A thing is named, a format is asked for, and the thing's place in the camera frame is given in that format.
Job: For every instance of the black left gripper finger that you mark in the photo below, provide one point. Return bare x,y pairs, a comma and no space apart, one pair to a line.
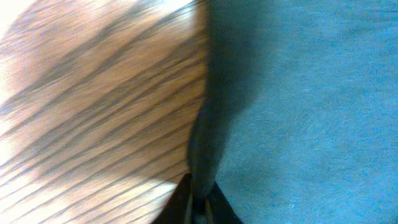
178,209

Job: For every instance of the black t-shirt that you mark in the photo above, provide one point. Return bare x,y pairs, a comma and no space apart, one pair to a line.
299,121

